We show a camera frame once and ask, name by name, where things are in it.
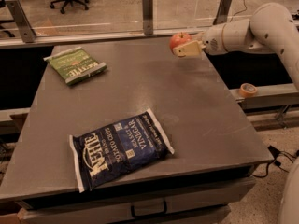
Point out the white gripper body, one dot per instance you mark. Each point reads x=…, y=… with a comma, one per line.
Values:
x=212, y=41

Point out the blue Kettle chip bag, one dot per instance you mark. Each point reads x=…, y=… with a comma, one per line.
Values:
x=118, y=149

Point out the grey drawer with handle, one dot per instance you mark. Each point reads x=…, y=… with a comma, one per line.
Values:
x=201, y=204

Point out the green Kettle chip bag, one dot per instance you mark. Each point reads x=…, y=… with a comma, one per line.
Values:
x=75, y=65

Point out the metal glass bracket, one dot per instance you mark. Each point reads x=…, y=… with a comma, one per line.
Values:
x=28, y=35
x=222, y=13
x=147, y=13

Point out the glass barrier panel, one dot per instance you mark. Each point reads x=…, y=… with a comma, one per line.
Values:
x=112, y=16

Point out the right metal glass bracket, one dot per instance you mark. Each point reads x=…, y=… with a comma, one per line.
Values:
x=222, y=13

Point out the left metal glass bracket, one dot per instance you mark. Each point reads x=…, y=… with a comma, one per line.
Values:
x=28, y=35

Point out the middle metal glass bracket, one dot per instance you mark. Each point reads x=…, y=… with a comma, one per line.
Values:
x=147, y=13

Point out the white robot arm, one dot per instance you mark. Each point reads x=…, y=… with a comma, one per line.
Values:
x=270, y=29

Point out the red apple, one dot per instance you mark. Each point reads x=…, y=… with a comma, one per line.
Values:
x=178, y=39

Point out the orange tape roll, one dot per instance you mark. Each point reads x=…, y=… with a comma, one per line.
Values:
x=247, y=90

